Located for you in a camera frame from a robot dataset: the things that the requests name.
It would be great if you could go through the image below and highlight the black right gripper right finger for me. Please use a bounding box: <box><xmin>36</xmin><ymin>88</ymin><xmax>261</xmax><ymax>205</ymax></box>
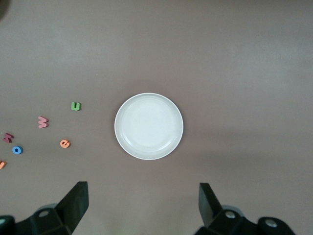
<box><xmin>193</xmin><ymin>182</ymin><xmax>296</xmax><ymax>235</ymax></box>

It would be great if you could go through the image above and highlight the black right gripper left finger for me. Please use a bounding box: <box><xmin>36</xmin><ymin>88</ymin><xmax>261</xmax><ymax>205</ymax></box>
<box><xmin>0</xmin><ymin>181</ymin><xmax>89</xmax><ymax>235</ymax></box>

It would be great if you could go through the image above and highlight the pink letter w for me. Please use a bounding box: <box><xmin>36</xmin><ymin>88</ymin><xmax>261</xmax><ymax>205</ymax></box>
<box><xmin>37</xmin><ymin>116</ymin><xmax>49</xmax><ymax>129</ymax></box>

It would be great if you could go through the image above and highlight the beige brown plate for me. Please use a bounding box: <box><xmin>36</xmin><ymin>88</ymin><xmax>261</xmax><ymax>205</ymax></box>
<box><xmin>114</xmin><ymin>92</ymin><xmax>184</xmax><ymax>161</ymax></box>

